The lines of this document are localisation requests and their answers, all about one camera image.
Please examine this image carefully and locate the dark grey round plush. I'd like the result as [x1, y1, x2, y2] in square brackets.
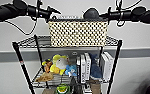
[82, 7, 101, 20]

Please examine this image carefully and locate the tall wide white box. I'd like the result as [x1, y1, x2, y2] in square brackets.
[99, 51, 116, 83]

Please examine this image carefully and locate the tall brown cardboard box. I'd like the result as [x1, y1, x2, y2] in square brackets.
[89, 79, 102, 94]

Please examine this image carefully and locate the yellow white plush duck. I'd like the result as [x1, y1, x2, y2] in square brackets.
[49, 53, 70, 76]

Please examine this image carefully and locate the green round toy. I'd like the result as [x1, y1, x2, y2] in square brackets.
[55, 84, 71, 94]

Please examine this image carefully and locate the pale basket with dark spots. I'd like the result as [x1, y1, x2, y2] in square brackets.
[46, 16, 110, 49]

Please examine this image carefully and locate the fashion magazine with face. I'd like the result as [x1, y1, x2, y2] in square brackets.
[57, 14, 83, 20]

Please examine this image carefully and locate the long grey wall band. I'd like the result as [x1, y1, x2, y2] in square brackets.
[0, 47, 150, 64]

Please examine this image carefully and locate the white box with black edge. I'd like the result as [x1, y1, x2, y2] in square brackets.
[75, 55, 82, 85]

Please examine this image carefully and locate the black wire shelf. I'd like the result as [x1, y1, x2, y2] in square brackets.
[11, 32, 124, 94]

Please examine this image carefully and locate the small blue plush toy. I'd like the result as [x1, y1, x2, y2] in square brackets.
[64, 63, 78, 78]

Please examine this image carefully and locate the slim white box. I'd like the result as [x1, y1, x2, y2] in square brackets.
[80, 52, 92, 84]

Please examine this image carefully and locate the black upright bag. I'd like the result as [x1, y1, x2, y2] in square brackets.
[69, 76, 80, 94]

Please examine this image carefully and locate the brown orange plush toy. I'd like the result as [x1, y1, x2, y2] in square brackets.
[35, 58, 56, 84]

